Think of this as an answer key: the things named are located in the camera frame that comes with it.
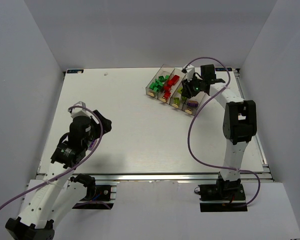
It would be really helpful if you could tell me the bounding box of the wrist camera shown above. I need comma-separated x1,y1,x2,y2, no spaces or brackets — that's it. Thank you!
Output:
181,64,196,82
67,101,90,119

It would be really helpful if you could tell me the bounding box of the aluminium front rail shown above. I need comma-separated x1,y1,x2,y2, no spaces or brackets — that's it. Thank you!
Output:
35,172,273,181

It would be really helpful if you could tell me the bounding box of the red brick with green top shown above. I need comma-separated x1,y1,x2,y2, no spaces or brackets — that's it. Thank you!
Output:
163,91,171,100

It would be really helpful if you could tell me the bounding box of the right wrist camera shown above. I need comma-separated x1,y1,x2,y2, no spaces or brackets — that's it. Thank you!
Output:
181,64,196,82

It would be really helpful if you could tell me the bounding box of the corner logo sticker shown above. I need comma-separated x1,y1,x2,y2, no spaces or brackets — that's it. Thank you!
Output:
66,69,84,74
214,67,233,72

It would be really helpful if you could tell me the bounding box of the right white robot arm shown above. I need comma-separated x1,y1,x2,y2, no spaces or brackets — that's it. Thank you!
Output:
181,64,257,182

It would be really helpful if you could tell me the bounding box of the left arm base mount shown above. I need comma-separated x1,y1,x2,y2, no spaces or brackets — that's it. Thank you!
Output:
70,174,114,210

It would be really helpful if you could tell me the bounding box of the lilac purple brick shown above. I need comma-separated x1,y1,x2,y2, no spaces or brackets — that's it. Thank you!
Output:
186,100,199,108

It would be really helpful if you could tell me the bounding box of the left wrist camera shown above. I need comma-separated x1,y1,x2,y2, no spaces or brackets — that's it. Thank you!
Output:
67,101,90,119

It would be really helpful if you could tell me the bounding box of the lime small brick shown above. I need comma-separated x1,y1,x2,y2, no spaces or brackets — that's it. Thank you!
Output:
173,97,180,105

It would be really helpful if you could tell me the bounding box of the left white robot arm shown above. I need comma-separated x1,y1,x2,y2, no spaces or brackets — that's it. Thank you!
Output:
5,106,112,240

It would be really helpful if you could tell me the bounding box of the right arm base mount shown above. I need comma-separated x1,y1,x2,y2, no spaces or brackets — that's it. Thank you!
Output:
193,177,248,213

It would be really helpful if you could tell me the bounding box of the green 2x2 brick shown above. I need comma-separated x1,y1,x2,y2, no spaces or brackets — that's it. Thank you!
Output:
153,85,162,92

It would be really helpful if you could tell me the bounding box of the clear four-bin organizer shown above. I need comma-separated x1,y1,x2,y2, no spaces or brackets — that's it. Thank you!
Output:
145,64,206,116

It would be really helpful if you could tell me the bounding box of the right corner logo sticker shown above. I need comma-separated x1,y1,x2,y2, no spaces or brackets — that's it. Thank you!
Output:
214,67,233,72

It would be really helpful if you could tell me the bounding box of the green long brick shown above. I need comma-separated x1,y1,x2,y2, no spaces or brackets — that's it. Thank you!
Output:
155,76,166,85

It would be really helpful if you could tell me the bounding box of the red small brick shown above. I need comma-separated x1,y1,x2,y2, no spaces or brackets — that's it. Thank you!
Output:
163,85,172,92

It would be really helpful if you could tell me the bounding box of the left corner logo sticker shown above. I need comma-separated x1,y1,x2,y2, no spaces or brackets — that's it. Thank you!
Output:
66,69,84,74

